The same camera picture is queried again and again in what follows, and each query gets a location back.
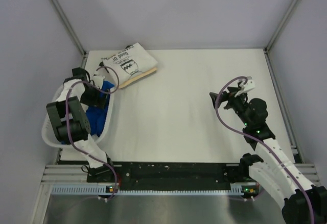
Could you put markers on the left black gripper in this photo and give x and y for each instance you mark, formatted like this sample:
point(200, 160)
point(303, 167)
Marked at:
point(98, 101)

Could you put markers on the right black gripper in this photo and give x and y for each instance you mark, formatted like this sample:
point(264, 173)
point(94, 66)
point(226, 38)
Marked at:
point(230, 97)

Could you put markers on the blue t-shirt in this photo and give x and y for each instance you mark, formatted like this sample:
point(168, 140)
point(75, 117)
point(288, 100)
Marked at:
point(77, 121)

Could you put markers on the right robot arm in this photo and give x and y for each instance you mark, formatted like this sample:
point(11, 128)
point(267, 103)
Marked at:
point(299, 199)

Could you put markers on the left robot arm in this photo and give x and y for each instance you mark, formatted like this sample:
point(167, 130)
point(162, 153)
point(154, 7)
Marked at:
point(98, 160)

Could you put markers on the white folded printed t-shirt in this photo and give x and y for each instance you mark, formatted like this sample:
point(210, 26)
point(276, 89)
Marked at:
point(130, 62)

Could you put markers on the beige folded t-shirt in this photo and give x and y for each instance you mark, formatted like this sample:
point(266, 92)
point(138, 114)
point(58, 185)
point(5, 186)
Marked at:
point(138, 77)

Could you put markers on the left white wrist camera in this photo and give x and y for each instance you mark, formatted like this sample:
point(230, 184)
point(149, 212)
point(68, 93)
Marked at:
point(98, 80)

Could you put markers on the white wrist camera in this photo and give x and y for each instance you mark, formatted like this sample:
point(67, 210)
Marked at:
point(245, 85)
point(98, 80)

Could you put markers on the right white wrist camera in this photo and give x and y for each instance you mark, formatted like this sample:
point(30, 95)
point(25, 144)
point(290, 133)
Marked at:
point(245, 85)

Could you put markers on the right aluminium frame post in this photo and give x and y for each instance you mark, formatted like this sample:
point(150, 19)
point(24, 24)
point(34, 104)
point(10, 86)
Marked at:
point(282, 24)

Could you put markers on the aluminium frame post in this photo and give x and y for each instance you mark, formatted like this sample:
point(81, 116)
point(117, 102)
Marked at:
point(68, 27)
point(282, 24)

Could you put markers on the aluminium front rail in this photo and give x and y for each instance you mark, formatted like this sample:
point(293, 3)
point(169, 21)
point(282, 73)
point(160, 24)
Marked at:
point(74, 173)

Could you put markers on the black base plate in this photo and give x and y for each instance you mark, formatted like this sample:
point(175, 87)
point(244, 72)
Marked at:
point(164, 176)

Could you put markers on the grey slotted cable duct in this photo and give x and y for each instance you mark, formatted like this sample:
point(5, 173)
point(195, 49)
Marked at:
point(235, 190)

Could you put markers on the left aluminium frame post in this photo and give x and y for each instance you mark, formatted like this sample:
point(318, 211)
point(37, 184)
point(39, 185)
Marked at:
point(68, 27)

